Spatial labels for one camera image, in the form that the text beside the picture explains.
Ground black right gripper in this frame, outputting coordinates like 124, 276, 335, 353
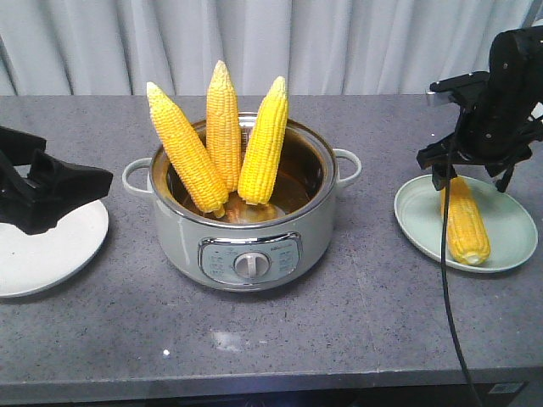
416, 29, 542, 192

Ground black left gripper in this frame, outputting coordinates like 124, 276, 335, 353
1, 126, 113, 235

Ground pale green round plate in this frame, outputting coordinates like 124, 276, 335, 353
394, 175, 539, 274

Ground yellow corn cob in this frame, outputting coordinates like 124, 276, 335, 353
238, 76, 288, 205
146, 81, 229, 218
206, 60, 242, 192
446, 176, 491, 265

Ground white round plate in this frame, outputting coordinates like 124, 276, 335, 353
1, 200, 109, 298

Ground white curtain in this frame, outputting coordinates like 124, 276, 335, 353
1, 1, 542, 96

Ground pale green electric pot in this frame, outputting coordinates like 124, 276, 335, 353
121, 120, 361, 292

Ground black camera cable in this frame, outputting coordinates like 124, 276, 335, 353
438, 139, 484, 407

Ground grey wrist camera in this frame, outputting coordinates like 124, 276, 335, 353
426, 71, 490, 109

